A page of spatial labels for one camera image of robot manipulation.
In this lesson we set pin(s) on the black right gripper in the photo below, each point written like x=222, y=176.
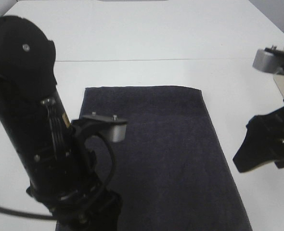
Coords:
x=263, y=142

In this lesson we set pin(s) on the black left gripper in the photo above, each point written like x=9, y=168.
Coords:
x=72, y=191

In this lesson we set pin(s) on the dark navy towel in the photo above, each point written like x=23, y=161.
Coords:
x=170, y=169

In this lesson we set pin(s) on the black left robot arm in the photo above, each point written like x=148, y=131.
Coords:
x=31, y=110

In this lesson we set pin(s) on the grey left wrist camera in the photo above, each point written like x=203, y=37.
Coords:
x=111, y=127

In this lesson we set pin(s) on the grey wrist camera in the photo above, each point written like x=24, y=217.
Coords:
x=111, y=127
x=269, y=60

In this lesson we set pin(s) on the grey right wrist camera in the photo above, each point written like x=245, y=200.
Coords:
x=269, y=60

